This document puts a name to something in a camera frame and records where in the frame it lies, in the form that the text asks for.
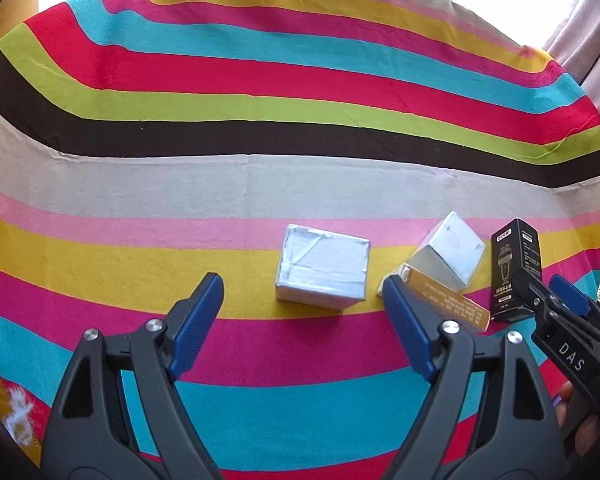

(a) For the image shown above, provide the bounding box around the beige curtain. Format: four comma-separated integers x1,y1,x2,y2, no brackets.
544,0,600,128

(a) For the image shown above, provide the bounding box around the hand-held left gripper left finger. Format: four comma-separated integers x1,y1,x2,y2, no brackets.
40,272,225,480

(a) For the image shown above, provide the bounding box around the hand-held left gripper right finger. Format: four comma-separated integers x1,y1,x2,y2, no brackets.
382,275,566,480

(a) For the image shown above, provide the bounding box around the rainbow striped cloth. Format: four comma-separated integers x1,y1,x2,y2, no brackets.
0,0,600,480

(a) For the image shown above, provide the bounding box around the black box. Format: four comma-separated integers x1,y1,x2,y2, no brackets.
489,218,544,324

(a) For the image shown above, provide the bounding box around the person's right hand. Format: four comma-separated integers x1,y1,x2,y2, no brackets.
554,381,577,430

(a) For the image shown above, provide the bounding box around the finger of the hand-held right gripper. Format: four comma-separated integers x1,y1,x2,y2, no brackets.
550,275,600,346
512,267,600,388

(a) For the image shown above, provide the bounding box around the silver white cube box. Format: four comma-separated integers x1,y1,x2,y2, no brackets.
409,210,485,294

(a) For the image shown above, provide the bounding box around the silver taped box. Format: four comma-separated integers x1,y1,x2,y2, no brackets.
274,222,371,312

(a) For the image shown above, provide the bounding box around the long beige gold box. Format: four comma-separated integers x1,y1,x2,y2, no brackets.
377,262,491,334

